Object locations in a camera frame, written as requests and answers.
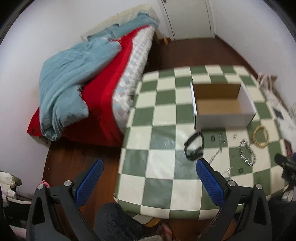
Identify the wooden bead bracelet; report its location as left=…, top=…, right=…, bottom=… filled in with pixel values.
left=251, top=124, right=270, bottom=149

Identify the silver black bead bracelet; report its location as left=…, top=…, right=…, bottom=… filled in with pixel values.
left=239, top=139, right=257, bottom=167

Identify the silver chain necklace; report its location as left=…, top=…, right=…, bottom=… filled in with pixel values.
left=209, top=148, right=223, bottom=164

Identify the black smart watch band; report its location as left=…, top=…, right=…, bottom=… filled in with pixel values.
left=184, top=132, right=205, bottom=161

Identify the white patterned fabric bag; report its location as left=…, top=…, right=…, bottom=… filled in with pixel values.
left=257, top=73, right=281, bottom=106

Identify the red blanket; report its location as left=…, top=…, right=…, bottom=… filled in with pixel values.
left=27, top=24, right=150, bottom=147

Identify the white cardboard box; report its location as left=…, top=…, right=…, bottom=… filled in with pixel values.
left=190, top=83, right=257, bottom=131

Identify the green white checkered tablecloth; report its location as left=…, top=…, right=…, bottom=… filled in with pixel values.
left=114, top=65, right=287, bottom=219

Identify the light blue duvet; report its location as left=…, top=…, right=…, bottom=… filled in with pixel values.
left=28, top=9, right=159, bottom=146

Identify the white door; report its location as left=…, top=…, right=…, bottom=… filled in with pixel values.
left=159, top=0, right=215, bottom=40

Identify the patterned mattress sheet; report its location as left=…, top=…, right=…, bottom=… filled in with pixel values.
left=112, top=26, right=155, bottom=133

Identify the white wooden headboard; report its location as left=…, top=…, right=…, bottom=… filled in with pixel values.
left=81, top=4, right=159, bottom=41

